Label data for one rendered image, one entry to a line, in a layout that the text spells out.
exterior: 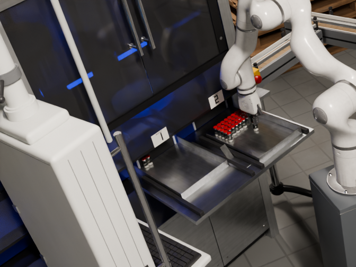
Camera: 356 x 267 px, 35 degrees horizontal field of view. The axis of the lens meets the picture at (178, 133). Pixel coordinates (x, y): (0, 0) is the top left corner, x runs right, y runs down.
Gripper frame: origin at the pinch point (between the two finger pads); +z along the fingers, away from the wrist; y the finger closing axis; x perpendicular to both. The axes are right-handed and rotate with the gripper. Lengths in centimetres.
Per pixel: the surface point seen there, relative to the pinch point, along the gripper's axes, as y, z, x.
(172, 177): -7.2, 5.8, -44.1
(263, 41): -152, 65, 150
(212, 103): -17.7, -7.2, -7.0
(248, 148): 6.9, 5.8, -11.6
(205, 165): -1.1, 5.8, -30.5
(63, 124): 25, -61, -89
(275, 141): 13.8, 5.9, -2.2
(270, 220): -18, 81, 11
